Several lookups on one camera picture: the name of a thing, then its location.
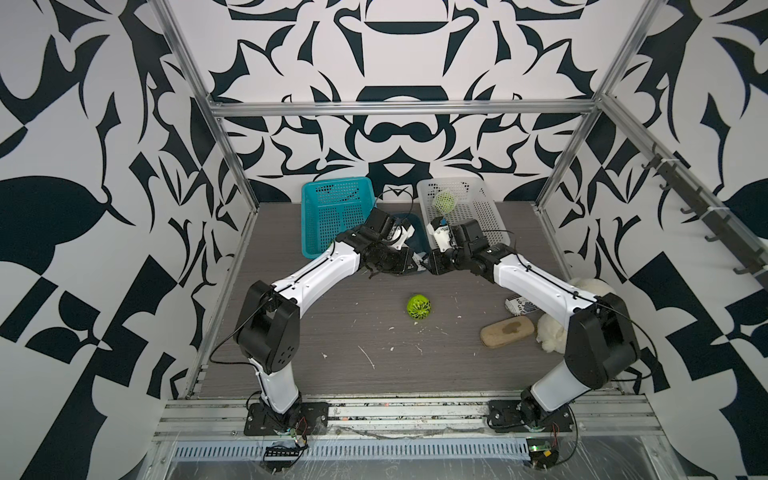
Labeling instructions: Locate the teal perforated plastic basket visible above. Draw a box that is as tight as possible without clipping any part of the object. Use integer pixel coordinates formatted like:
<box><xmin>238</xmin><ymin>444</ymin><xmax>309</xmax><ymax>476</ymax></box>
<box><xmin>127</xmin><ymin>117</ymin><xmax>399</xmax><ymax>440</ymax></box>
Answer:
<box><xmin>301</xmin><ymin>177</ymin><xmax>375</xmax><ymax>259</ymax></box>

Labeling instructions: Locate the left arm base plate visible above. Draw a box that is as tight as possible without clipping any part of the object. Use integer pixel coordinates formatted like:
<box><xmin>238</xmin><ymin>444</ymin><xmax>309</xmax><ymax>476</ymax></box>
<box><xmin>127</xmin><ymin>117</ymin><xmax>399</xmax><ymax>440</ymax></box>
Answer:
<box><xmin>244</xmin><ymin>401</ymin><xmax>330</xmax><ymax>436</ymax></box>

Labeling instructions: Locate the white perforated plastic basket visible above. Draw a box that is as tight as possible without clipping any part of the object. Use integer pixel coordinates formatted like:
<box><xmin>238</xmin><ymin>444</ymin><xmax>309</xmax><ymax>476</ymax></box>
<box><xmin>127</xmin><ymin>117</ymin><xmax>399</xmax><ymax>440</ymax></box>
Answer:
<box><xmin>416</xmin><ymin>177</ymin><xmax>511</xmax><ymax>245</ymax></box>

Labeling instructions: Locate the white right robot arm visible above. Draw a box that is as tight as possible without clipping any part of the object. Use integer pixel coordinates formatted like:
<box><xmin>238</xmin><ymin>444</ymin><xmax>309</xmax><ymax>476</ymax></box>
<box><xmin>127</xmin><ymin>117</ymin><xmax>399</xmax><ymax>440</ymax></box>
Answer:
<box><xmin>426</xmin><ymin>217</ymin><xmax>640</xmax><ymax>429</ymax></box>

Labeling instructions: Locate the green custard apple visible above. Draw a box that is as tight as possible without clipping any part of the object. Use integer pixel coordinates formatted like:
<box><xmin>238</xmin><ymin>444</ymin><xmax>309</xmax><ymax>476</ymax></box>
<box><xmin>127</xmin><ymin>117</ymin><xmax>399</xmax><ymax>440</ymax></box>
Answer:
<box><xmin>406</xmin><ymin>294</ymin><xmax>431</xmax><ymax>321</ymax></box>

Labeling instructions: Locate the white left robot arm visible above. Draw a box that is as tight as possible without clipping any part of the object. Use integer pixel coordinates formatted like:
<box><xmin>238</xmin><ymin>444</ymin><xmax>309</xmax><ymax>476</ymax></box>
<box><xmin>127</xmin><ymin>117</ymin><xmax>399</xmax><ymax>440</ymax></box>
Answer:
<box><xmin>233</xmin><ymin>208</ymin><xmax>417</xmax><ymax>429</ymax></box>

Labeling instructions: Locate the dark teal small tray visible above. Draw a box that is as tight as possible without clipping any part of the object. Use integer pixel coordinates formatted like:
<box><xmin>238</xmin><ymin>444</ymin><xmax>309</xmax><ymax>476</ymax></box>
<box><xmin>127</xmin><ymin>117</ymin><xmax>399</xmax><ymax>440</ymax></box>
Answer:
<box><xmin>395</xmin><ymin>213</ymin><xmax>430</xmax><ymax>255</ymax></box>

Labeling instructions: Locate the white plush toy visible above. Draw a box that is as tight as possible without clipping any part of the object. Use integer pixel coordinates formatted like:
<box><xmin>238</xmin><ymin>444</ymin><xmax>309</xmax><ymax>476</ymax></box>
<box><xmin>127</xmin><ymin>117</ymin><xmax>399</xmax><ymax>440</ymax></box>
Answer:
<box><xmin>536</xmin><ymin>278</ymin><xmax>616</xmax><ymax>354</ymax></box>

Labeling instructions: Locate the white foam net sleeve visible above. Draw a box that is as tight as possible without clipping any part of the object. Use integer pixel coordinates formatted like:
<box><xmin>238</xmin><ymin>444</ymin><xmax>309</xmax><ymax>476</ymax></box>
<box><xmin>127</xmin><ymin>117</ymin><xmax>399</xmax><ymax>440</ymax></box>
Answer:
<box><xmin>431</xmin><ymin>189</ymin><xmax>460</xmax><ymax>217</ymax></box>

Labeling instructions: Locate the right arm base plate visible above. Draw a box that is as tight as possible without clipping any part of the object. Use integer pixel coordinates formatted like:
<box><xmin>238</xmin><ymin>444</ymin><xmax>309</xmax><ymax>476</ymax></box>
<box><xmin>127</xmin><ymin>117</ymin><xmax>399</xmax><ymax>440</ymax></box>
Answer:
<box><xmin>486</xmin><ymin>398</ymin><xmax>575</xmax><ymax>433</ymax></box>

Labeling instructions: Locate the tan sponge block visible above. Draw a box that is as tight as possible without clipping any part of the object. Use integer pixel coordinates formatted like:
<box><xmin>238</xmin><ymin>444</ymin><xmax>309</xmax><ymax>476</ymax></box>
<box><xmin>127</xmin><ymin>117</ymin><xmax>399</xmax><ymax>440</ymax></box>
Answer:
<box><xmin>480</xmin><ymin>316</ymin><xmax>535</xmax><ymax>349</ymax></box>

